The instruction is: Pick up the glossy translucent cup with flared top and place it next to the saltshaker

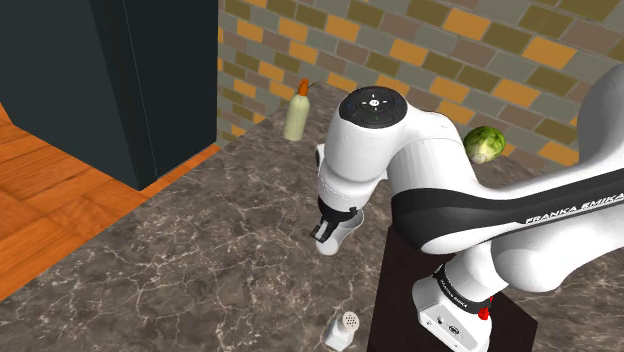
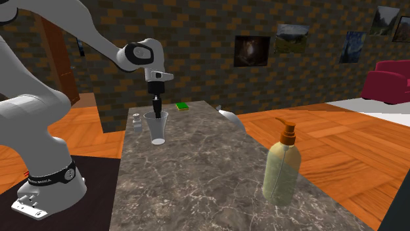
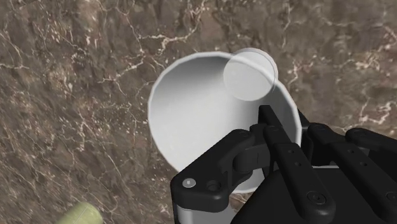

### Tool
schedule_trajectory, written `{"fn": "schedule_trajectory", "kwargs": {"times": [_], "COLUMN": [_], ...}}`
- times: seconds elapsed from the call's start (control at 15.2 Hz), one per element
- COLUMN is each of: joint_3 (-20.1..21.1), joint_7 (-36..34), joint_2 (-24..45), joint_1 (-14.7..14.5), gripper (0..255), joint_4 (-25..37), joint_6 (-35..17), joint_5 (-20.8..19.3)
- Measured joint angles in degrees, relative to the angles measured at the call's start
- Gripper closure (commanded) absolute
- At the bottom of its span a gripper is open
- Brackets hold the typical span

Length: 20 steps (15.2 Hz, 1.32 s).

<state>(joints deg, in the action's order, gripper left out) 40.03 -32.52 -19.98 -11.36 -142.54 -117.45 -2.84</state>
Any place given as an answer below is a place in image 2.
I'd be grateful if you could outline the dark robot stand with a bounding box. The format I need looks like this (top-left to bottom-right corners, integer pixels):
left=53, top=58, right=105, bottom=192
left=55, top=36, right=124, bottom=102
left=0, top=155, right=122, bottom=231

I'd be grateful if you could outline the brown wooden door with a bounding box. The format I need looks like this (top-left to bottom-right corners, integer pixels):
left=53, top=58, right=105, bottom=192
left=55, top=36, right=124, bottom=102
left=39, top=15, right=81, bottom=105

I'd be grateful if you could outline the red armchair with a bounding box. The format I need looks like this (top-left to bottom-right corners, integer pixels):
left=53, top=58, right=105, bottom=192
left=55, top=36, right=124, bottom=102
left=360, top=59, right=410, bottom=106

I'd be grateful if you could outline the small grey shaker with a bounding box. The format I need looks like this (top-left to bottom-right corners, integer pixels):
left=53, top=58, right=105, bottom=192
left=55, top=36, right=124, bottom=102
left=132, top=113, right=144, bottom=134

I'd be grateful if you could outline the silver metal lid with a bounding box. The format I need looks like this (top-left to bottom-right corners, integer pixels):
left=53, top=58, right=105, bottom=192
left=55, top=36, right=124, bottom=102
left=216, top=104, right=247, bottom=134

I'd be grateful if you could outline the soap dispenser bottle orange pump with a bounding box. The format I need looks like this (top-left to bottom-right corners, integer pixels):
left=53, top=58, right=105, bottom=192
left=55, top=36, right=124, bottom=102
left=262, top=117, right=302, bottom=207

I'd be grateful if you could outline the clear glass cup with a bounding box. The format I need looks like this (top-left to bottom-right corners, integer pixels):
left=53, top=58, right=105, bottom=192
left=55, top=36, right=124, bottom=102
left=143, top=110, right=170, bottom=146

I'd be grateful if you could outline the dark brown wall picture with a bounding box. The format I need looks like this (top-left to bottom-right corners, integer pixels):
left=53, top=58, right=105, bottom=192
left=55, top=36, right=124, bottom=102
left=233, top=35, right=271, bottom=68

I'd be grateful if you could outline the dark framed wall picture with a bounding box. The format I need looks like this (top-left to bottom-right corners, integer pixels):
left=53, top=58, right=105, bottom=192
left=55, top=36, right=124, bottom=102
left=392, top=16, right=410, bottom=44

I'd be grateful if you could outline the blue night sky painting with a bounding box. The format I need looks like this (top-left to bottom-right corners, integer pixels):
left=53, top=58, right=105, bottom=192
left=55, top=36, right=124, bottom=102
left=339, top=31, right=367, bottom=64

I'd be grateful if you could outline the grey mountain wall picture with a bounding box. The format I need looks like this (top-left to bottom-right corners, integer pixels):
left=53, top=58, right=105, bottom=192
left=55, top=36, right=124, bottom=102
left=369, top=5, right=401, bottom=37

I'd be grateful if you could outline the green landscape wall picture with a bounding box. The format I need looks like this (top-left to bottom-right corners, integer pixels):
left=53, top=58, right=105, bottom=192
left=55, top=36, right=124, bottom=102
left=274, top=24, right=311, bottom=55

